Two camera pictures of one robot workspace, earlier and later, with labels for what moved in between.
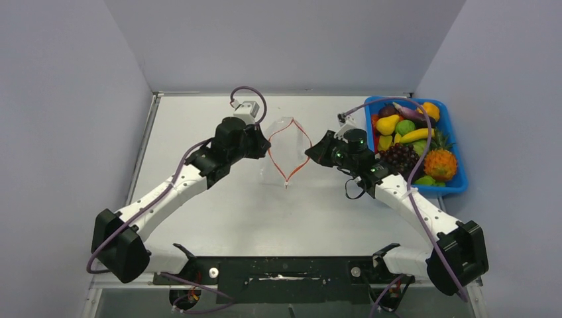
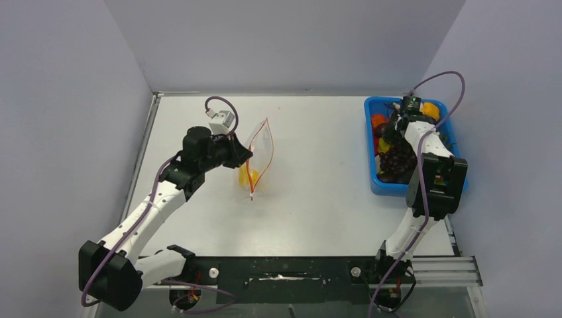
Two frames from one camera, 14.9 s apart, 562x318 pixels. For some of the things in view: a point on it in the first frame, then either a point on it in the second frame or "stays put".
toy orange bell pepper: (430, 109) stays put
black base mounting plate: (282, 279) stays put
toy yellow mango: (386, 126) → (244, 176)
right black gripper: (320, 153) → (397, 115)
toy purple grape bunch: (401, 157) stays put
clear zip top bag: (287, 148) → (260, 143)
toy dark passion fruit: (388, 110) → (381, 130)
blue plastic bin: (456, 184) stays put
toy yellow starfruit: (384, 142) stays put
